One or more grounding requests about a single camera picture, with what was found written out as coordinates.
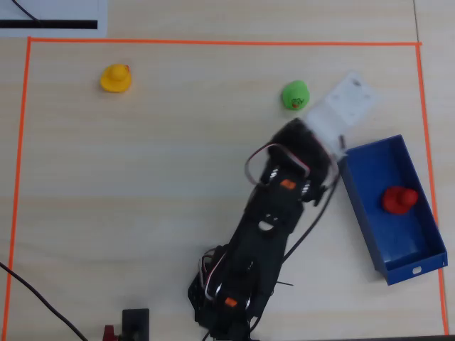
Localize thin black cable over paper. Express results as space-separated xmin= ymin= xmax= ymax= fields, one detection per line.
xmin=11 ymin=0 xmax=43 ymax=25

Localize white paper with black stripe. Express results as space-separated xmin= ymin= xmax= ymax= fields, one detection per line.
xmin=0 ymin=0 xmax=108 ymax=38

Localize thick black table cable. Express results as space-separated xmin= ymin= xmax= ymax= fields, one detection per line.
xmin=0 ymin=261 xmax=89 ymax=341

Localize red servo wire loop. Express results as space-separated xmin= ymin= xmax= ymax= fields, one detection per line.
xmin=244 ymin=143 xmax=311 ymax=186

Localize black camera cable on arm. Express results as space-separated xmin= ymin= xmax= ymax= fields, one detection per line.
xmin=279 ymin=166 xmax=341 ymax=266

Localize small black box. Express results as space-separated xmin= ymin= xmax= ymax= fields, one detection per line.
xmin=121 ymin=308 xmax=151 ymax=341

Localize yellow rubber duck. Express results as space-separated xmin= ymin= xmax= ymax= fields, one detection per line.
xmin=100 ymin=63 xmax=133 ymax=94

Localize long horizontal orange tape strip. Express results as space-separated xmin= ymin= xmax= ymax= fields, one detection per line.
xmin=27 ymin=36 xmax=423 ymax=48

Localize orange tape strip beside box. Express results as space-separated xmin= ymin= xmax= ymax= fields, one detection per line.
xmin=415 ymin=44 xmax=450 ymax=337

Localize green rubber duck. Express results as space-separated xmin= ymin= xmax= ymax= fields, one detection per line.
xmin=282 ymin=80 xmax=311 ymax=112

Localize blue plastic box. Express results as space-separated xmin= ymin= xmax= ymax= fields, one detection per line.
xmin=339 ymin=134 xmax=448 ymax=287

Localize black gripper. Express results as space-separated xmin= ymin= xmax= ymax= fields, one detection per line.
xmin=270 ymin=118 xmax=339 ymax=178

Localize red rubber duck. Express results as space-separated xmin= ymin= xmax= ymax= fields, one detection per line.
xmin=382 ymin=185 xmax=420 ymax=215

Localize orange tape strip beside paper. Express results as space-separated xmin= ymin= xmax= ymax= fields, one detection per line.
xmin=2 ymin=37 xmax=33 ymax=341

